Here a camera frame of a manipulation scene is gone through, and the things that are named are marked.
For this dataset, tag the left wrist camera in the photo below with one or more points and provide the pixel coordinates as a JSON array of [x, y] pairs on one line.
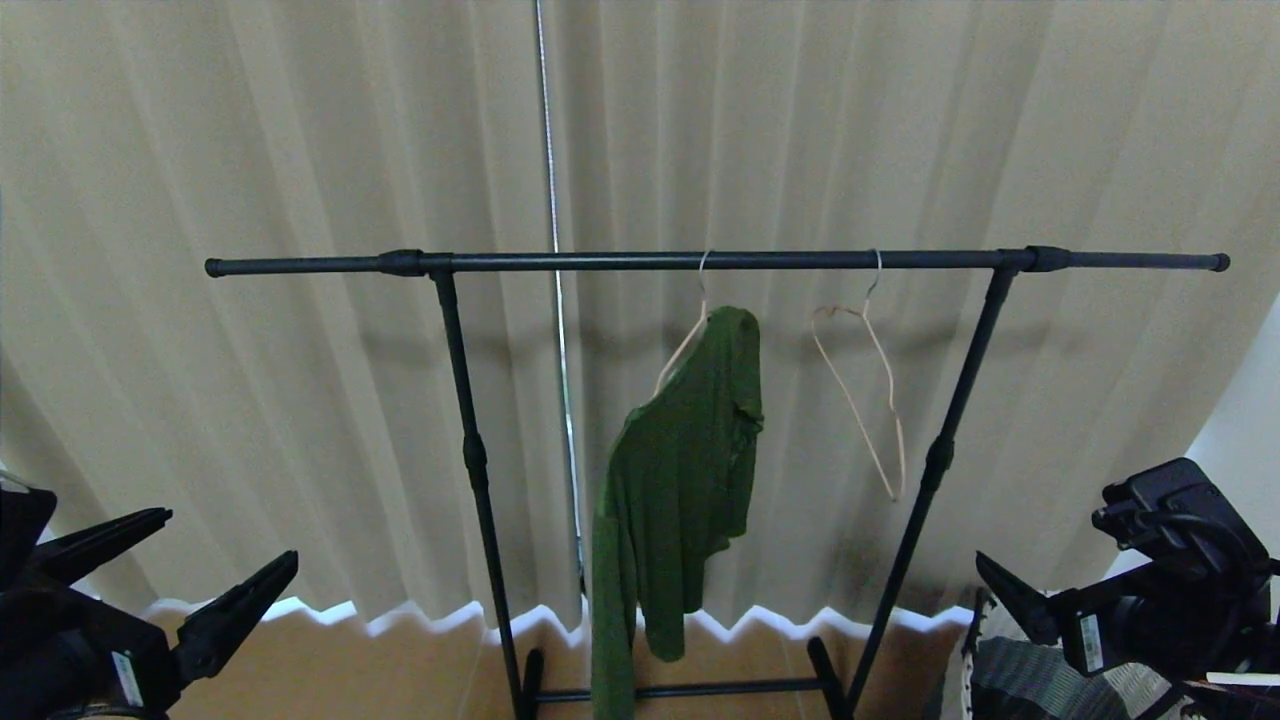
[[20, 530]]

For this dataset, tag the black clothes rack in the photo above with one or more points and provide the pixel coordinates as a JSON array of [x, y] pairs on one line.
[[600, 261]]

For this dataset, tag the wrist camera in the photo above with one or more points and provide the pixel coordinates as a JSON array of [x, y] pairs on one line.
[[20, 530], [1180, 510]]

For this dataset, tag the beige curtain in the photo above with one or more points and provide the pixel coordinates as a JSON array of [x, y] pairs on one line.
[[300, 150]]

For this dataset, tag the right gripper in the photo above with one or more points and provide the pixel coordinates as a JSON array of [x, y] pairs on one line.
[[1170, 630]]

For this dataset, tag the white laundry basket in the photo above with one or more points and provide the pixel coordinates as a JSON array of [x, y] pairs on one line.
[[1040, 680]]

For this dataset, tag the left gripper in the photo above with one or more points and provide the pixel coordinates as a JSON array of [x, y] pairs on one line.
[[70, 660]]

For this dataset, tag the green sleeveless shirt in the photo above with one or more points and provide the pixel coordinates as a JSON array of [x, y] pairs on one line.
[[680, 470]]

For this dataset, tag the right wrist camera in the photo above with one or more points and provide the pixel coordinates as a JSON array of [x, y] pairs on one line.
[[1180, 510]]

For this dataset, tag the pink clothes hanger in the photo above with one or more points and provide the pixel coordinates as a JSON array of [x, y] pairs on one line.
[[893, 420], [685, 345]]

